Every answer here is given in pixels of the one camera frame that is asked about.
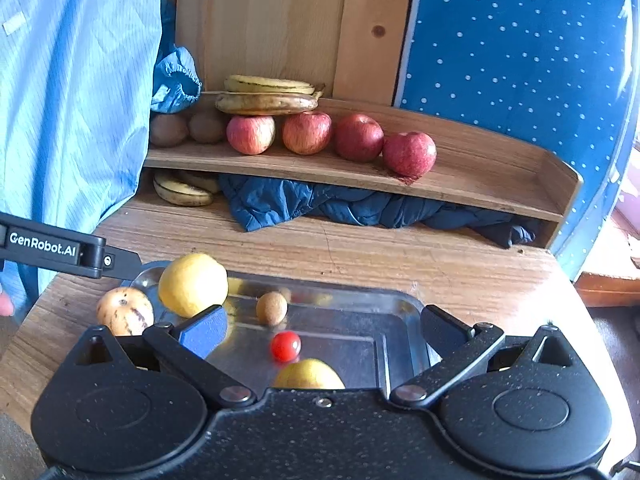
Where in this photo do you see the yellow-green mango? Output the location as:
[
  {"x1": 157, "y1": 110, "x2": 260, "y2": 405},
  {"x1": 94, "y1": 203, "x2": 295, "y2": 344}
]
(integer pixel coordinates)
[{"x1": 272, "y1": 358, "x2": 347, "y2": 391}]

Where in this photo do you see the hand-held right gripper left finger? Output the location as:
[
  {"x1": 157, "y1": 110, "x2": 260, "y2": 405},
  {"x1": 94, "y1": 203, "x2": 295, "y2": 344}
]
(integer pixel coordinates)
[{"x1": 60, "y1": 304, "x2": 257, "y2": 409}]

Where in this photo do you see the blue dotted fabric cover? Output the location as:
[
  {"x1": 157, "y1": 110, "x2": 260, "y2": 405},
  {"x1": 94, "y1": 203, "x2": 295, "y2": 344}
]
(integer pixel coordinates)
[{"x1": 392, "y1": 0, "x2": 640, "y2": 281}]

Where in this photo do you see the yellow-green banana bunch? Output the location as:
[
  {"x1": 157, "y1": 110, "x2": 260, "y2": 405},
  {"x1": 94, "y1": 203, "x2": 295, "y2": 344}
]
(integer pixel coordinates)
[{"x1": 223, "y1": 75, "x2": 326, "y2": 95}]

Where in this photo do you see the reddish wooden bench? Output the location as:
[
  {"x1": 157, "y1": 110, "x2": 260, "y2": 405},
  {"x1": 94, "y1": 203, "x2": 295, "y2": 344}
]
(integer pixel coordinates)
[{"x1": 575, "y1": 210, "x2": 640, "y2": 308}]

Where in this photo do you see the wooden board panel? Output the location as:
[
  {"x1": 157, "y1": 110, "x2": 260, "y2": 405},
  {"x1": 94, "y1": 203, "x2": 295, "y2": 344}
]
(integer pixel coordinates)
[{"x1": 172, "y1": 0, "x2": 416, "y2": 108}]

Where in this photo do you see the light blue coat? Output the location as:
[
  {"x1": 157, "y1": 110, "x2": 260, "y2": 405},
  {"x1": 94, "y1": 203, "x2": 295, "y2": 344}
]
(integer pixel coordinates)
[{"x1": 0, "y1": 0, "x2": 168, "y2": 311}]

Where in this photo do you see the red cherry tomato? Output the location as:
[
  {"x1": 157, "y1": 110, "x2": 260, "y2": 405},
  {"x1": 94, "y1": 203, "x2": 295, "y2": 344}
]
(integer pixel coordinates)
[{"x1": 270, "y1": 330, "x2": 302, "y2": 363}]

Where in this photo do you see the wooden desk shelf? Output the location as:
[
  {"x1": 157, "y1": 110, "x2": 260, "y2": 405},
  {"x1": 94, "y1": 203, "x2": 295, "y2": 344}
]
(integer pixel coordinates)
[{"x1": 142, "y1": 95, "x2": 583, "y2": 251}]

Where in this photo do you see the metal tray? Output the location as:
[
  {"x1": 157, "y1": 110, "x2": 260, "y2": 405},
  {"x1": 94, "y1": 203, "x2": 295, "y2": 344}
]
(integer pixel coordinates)
[{"x1": 132, "y1": 260, "x2": 431, "y2": 391}]

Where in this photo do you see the dark red apple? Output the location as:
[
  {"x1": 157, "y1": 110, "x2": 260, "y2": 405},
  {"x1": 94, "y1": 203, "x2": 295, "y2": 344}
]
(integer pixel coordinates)
[
  {"x1": 334, "y1": 113, "x2": 385, "y2": 163},
  {"x1": 382, "y1": 131, "x2": 437, "y2": 178}
]

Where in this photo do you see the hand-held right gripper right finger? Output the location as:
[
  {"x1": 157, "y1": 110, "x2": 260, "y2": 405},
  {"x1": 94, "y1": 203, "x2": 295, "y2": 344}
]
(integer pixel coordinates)
[{"x1": 389, "y1": 305, "x2": 588, "y2": 408}]

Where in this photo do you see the yellow lemon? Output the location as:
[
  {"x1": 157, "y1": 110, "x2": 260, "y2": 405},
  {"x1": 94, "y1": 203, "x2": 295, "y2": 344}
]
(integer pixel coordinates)
[{"x1": 157, "y1": 252, "x2": 229, "y2": 319}]

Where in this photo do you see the dark blue cloth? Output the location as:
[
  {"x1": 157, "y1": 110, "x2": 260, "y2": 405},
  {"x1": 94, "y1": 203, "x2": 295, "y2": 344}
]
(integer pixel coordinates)
[{"x1": 219, "y1": 174, "x2": 538, "y2": 250}]

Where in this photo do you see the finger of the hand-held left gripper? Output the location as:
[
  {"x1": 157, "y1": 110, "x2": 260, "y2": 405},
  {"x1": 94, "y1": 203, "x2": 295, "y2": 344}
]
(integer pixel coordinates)
[{"x1": 102, "y1": 248, "x2": 144, "y2": 282}]

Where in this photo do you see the blue elastic cap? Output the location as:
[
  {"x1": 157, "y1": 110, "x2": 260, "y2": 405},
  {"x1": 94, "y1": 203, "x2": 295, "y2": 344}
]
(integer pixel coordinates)
[{"x1": 150, "y1": 46, "x2": 203, "y2": 115}]

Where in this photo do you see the pale red apple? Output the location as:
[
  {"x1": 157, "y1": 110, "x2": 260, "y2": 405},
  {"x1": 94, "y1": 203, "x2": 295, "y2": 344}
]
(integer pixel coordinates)
[
  {"x1": 226, "y1": 115, "x2": 276, "y2": 156},
  {"x1": 282, "y1": 111, "x2": 333, "y2": 156}
]

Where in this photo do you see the brown-spotted yellow banana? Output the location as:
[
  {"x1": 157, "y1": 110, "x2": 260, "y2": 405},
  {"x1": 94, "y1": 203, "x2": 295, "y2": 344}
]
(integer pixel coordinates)
[{"x1": 215, "y1": 91, "x2": 319, "y2": 116}]

